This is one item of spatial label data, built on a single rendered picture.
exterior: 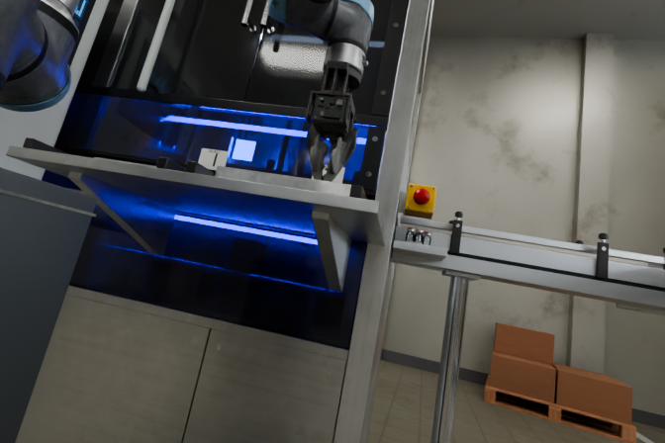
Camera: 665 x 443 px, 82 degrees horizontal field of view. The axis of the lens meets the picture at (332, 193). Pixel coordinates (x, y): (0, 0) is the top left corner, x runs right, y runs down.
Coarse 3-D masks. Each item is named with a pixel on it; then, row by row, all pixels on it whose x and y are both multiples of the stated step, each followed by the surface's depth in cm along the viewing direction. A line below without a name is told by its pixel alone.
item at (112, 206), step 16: (80, 176) 75; (96, 192) 79; (112, 192) 83; (128, 192) 88; (112, 208) 84; (128, 208) 89; (144, 208) 94; (160, 208) 100; (128, 224) 90; (144, 224) 95; (160, 224) 101; (144, 240) 96; (160, 240) 102
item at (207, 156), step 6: (204, 150) 111; (210, 150) 110; (216, 150) 110; (222, 150) 110; (204, 156) 110; (210, 156) 110; (222, 156) 109; (198, 162) 110; (204, 162) 110; (210, 162) 110; (216, 162) 109; (222, 162) 109; (210, 168) 109; (216, 168) 109
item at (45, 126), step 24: (96, 0) 119; (96, 24) 120; (72, 72) 114; (72, 96) 116; (0, 120) 98; (24, 120) 103; (48, 120) 110; (0, 144) 98; (48, 144) 110; (24, 168) 105
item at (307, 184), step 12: (228, 168) 71; (252, 180) 69; (264, 180) 69; (276, 180) 68; (288, 180) 68; (300, 180) 68; (312, 180) 67; (324, 192) 66; (336, 192) 66; (348, 192) 66
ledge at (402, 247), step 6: (396, 240) 96; (396, 246) 95; (402, 246) 95; (408, 246) 95; (414, 246) 95; (420, 246) 94; (426, 246) 94; (432, 246) 94; (396, 252) 105; (402, 252) 102; (408, 252) 99; (414, 252) 97; (420, 252) 94; (426, 252) 94; (432, 252) 94; (438, 252) 93; (444, 252) 93; (432, 258) 102; (438, 258) 99
